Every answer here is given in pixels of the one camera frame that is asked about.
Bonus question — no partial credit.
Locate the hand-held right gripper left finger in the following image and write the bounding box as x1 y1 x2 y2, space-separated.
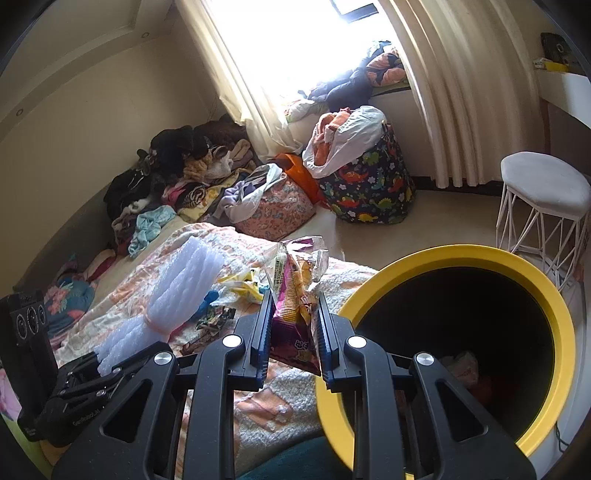
51 288 275 480

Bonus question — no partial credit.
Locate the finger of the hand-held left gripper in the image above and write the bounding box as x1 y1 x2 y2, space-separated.
54 353 149 401
20 391 117 447

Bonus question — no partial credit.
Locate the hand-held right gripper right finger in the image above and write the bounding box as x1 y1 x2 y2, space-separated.
315 291 537 480

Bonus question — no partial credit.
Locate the purple snack packet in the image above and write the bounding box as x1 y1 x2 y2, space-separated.
265 235 331 376

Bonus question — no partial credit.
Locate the yellow white wrapper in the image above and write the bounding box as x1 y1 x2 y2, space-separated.
217 270 269 304

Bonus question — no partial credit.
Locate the blue rubber glove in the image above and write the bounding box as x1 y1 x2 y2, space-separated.
198 290 221 320

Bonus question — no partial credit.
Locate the white foam net bundle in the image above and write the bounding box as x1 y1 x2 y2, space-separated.
95 237 225 377

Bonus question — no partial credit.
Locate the white printed plastic bag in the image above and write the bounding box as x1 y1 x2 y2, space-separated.
438 351 481 389

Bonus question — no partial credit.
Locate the yellow rimmed black bin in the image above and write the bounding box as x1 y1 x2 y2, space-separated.
314 244 578 480

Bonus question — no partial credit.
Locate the red plastic wrapper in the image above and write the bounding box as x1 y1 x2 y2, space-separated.
475 376 502 407

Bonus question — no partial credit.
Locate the dark snack packet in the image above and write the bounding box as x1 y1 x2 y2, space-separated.
196 307 237 334

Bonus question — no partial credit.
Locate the blue floral pillow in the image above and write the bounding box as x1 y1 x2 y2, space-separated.
46 272 99 339

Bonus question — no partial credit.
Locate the brown snack wrapper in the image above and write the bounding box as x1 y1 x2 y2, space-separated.
180 331 219 357

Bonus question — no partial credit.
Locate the orange white printed blanket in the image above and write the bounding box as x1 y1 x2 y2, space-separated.
51 222 379 462

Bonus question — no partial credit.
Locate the teal cloth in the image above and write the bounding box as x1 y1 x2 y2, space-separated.
240 438 334 480

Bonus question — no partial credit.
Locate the grey bed headboard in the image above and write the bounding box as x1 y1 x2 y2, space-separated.
11 182 121 289

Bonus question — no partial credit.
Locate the pink floral bag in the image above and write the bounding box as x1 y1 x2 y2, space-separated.
235 178 317 241

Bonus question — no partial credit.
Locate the beige bed sheet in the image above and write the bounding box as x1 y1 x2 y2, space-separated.
99 217 204 278

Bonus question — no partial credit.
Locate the white grey garment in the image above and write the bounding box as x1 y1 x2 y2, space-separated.
222 164 283 223

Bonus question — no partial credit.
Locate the light blue cloth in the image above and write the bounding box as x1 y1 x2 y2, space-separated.
128 205 177 258

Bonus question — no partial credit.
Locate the dinosaur print laundry bag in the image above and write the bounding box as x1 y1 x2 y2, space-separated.
318 122 416 225

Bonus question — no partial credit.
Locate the orange bag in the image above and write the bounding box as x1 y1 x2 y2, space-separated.
272 154 324 205

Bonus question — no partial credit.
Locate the pile of clothes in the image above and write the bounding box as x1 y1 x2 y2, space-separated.
104 115 259 241

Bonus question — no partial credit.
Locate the orange towel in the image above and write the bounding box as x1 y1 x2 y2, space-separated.
314 108 352 158

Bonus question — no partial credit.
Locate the dark jacket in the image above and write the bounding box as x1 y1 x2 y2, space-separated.
307 67 373 112

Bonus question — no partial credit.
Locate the cream curtain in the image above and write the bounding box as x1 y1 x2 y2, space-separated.
379 0 509 188
175 0 306 163

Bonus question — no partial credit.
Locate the orange black patterned blanket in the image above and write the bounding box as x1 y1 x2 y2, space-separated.
367 44 410 87

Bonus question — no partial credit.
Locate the dark framed window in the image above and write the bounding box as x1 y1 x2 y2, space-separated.
203 0 402 108

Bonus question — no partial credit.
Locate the white desk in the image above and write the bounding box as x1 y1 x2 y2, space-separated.
536 69 591 126

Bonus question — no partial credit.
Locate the dark bag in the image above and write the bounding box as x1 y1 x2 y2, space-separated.
540 32 574 64

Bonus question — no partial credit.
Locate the white wire stool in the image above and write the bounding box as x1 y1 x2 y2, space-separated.
496 152 591 292

